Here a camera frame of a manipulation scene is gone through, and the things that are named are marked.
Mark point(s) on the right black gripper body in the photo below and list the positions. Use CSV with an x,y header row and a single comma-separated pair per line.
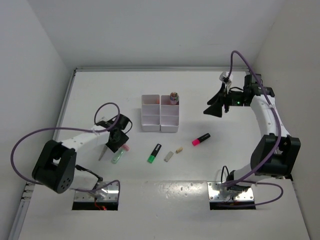
x,y
235,99

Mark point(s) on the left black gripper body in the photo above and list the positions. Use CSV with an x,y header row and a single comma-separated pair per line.
x,y
114,144

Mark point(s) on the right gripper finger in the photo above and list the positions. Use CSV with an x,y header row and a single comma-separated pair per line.
x,y
215,109
218,95

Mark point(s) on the clear tube of colored pens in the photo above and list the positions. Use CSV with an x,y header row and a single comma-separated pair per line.
x,y
174,98

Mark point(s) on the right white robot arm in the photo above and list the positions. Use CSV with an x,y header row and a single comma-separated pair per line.
x,y
277,151

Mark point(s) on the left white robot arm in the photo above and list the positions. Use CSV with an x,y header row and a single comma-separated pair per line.
x,y
57,168

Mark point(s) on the pink correction tape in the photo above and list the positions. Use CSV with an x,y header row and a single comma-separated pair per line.
x,y
126,147

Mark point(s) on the green correction tape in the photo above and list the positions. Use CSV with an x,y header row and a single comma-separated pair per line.
x,y
118,155

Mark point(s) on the pink black highlighter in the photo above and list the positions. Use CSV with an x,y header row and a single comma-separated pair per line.
x,y
200,139

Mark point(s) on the green black highlighter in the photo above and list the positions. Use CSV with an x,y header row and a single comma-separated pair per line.
x,y
154,153

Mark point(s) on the right white organizer box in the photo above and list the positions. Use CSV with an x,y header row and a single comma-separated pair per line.
x,y
169,115

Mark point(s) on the white organizer box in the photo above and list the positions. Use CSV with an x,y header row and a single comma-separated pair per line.
x,y
169,115
150,113

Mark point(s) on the left white organizer box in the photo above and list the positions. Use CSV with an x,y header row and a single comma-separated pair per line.
x,y
150,113

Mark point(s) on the grey eraser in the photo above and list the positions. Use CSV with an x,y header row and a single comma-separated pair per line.
x,y
168,156

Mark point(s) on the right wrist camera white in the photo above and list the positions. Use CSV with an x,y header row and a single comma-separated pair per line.
x,y
226,78

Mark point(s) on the black handled scissors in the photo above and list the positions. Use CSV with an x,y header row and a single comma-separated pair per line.
x,y
103,152

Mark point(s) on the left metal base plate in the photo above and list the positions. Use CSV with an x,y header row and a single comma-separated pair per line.
x,y
109,194

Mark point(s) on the metal base plate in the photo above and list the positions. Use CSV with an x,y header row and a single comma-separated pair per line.
x,y
219,194
109,194

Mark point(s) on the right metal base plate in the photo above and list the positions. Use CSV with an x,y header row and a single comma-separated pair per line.
x,y
219,194

